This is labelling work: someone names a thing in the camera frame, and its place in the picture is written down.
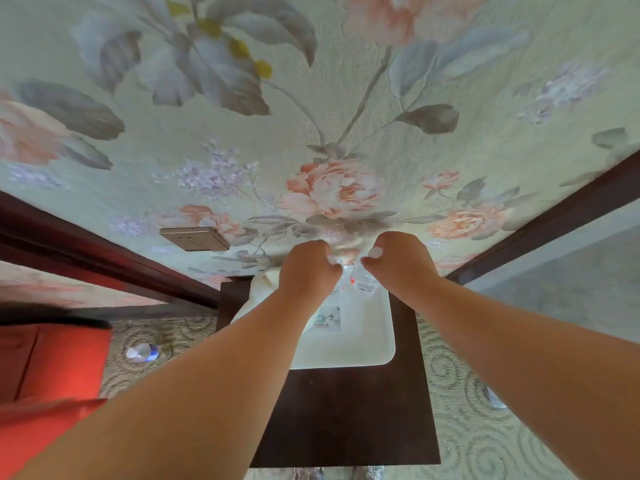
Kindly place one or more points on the person's left thumb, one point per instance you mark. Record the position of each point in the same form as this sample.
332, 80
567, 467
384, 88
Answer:
332, 259

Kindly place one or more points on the clear bottle with blue label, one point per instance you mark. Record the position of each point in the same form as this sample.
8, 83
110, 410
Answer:
141, 352

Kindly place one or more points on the dark wooden door frame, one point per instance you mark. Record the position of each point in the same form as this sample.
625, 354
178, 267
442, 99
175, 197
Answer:
550, 214
100, 254

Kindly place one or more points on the dark wooden side table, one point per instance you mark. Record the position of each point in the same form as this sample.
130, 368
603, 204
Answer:
350, 419

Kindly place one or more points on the person's right hand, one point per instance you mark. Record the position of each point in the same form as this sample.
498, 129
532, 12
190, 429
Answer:
402, 267

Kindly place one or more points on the person's left hand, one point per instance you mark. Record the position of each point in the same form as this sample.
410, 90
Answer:
306, 274

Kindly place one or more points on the small clear plastic bottle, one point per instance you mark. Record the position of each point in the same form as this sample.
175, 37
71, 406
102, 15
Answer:
495, 398

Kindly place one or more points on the person's left forearm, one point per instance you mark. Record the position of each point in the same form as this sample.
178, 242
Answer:
200, 394

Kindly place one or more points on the beige wall socket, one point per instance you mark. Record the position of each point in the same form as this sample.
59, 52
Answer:
194, 238

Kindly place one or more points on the white plastic tray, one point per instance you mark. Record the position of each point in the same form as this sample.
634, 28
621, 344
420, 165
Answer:
357, 334

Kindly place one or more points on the person's right thumb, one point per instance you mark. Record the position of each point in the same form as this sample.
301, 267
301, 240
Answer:
376, 255

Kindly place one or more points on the printed paper label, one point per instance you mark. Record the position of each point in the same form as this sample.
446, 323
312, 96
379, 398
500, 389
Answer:
330, 317

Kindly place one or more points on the person's right forearm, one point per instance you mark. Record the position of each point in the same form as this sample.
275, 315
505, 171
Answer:
525, 364

